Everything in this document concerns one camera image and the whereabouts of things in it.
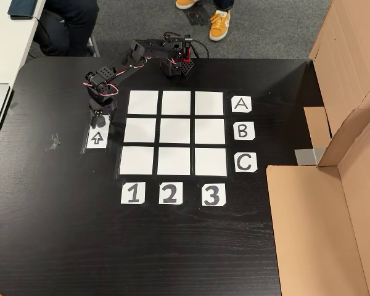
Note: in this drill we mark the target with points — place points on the black round token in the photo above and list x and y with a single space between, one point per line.
102 121

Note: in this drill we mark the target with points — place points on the dark floor tape patch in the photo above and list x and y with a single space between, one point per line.
198 17

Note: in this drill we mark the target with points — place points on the white desk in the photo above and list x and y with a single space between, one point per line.
6 46

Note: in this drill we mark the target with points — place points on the paper sheet letter B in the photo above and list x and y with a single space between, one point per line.
250 135

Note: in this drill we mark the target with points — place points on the paper sheet number 2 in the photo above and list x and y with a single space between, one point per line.
179 186

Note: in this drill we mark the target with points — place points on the paper sheet number 1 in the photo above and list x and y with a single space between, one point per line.
124 198

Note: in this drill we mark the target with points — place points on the paper sheet letter A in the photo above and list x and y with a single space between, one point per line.
235 100

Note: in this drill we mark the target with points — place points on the person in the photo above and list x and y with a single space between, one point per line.
74 24
219 27

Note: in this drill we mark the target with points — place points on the clear tape piece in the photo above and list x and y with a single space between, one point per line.
53 142
13 108

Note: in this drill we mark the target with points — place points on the white arrow paper sheet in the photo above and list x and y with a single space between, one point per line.
102 143

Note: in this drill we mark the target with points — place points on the red and black clamp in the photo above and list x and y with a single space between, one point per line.
187 52

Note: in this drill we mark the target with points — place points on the white square paper sheet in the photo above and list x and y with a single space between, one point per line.
211 162
143 102
174 131
176 103
139 130
136 161
173 161
209 103
210 131

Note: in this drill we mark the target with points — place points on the grey tape strip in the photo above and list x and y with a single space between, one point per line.
305 157

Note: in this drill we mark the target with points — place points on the grey metal chair leg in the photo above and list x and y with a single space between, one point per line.
94 46

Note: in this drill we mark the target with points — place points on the brown cardboard panel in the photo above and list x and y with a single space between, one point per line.
342 46
311 231

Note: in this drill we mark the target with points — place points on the dark blue case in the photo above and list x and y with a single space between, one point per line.
21 9

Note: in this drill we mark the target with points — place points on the paper sheet number 3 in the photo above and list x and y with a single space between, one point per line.
206 188

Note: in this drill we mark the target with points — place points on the paper sheet letter C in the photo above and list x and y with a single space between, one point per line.
253 169

